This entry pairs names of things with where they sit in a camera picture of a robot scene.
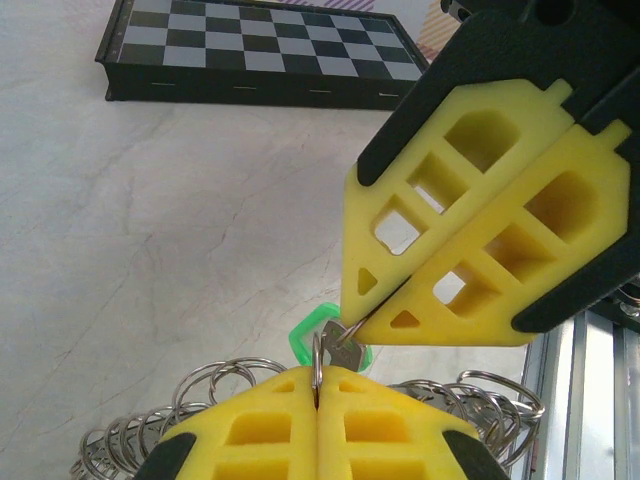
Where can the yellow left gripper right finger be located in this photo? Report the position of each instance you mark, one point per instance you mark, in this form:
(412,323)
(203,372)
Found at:
(385,430)

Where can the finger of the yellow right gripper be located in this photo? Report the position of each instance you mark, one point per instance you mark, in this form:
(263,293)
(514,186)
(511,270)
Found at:
(510,280)
(450,150)

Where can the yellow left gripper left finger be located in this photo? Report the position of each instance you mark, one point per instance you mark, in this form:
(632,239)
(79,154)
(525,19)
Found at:
(260,430)

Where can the key with green tag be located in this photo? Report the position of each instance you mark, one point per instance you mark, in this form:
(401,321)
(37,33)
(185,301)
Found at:
(345,355)

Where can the black grey chessboard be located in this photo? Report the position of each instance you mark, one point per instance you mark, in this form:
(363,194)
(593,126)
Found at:
(260,40)

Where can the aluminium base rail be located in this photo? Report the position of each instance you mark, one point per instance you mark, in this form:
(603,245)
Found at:
(590,400)

